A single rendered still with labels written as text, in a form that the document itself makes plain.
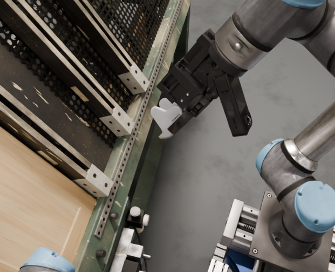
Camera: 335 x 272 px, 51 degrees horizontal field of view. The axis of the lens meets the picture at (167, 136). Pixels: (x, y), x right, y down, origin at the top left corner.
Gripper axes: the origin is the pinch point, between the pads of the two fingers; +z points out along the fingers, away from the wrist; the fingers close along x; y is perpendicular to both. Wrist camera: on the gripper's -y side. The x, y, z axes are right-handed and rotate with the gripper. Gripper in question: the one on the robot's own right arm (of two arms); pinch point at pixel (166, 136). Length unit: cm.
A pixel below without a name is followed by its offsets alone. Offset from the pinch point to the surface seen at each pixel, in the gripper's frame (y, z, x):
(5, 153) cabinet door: 29, 50, -6
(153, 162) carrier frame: -11, 111, -109
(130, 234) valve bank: -19, 73, -31
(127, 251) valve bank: -22, 74, -25
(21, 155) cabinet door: 26, 52, -10
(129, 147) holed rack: 5, 59, -51
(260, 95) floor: -39, 74, -208
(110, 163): 6, 63, -42
